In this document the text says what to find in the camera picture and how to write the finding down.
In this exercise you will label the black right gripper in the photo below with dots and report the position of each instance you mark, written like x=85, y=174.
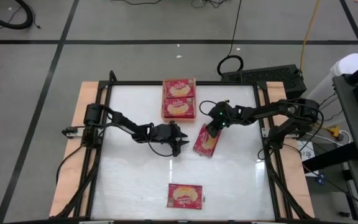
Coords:
x=221, y=115

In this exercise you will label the light wooden base board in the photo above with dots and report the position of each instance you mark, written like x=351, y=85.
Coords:
x=73, y=174

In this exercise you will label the small blue tag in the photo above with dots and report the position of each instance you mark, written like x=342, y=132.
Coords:
x=322, y=179

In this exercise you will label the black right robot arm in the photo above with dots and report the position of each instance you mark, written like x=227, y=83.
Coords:
x=275, y=109

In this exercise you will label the yellow power plug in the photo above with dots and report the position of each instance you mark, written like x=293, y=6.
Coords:
x=335, y=130

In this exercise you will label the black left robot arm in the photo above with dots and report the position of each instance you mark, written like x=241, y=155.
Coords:
x=126, y=123

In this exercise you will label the white paper sheet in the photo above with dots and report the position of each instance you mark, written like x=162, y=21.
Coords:
x=306, y=154

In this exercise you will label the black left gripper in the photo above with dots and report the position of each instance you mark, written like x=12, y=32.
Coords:
x=162, y=134

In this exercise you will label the white round bin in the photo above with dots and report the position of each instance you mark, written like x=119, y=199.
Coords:
x=328, y=90

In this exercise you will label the black computer case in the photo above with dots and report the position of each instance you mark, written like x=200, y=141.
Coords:
x=264, y=79

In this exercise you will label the red Orville popcorn bag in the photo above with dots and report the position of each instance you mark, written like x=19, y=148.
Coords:
x=185, y=196
x=179, y=88
x=179, y=108
x=205, y=146

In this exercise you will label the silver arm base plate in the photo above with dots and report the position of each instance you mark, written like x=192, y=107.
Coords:
x=70, y=132

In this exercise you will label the black aluminium table frame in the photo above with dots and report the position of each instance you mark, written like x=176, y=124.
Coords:
x=228, y=83

